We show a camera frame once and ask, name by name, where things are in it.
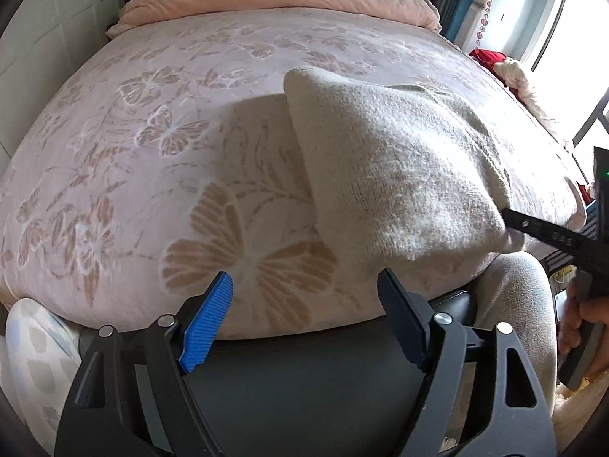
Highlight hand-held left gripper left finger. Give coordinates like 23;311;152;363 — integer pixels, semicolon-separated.
54;271;234;457

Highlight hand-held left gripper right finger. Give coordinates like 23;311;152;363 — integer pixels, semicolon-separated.
377;268;557;457

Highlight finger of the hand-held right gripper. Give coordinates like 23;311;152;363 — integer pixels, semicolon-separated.
502;207;609;268

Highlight cream sweater with black hearts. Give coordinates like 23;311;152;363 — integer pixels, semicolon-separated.
284;67;513;279

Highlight person's right hand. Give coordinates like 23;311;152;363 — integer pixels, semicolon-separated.
559;295;609;355

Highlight person's right leg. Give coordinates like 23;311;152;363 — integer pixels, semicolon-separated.
470;251;558;422

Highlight cream fluffy fabric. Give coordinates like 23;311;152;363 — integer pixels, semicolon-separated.
551;381;609;457

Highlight cream crumpled cloth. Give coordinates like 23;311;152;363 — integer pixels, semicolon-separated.
495;57;574;150

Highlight bed with pink floral cover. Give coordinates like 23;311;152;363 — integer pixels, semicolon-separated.
0;7;588;341

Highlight white patterned fabric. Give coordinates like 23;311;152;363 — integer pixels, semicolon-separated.
0;297;81;439

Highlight red cloth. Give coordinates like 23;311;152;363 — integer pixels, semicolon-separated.
469;48;509;78

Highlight window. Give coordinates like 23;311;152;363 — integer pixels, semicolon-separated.
521;0;609;150

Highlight dark blue curtain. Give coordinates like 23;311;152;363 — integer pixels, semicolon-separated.
411;0;483;55

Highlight white wardrobe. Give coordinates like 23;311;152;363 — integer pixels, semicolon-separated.
0;0;127;163

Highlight dark grey bed frame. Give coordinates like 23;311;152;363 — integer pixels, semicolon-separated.
76;289;481;457

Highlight hanging bead string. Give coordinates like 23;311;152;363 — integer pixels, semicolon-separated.
475;0;496;46

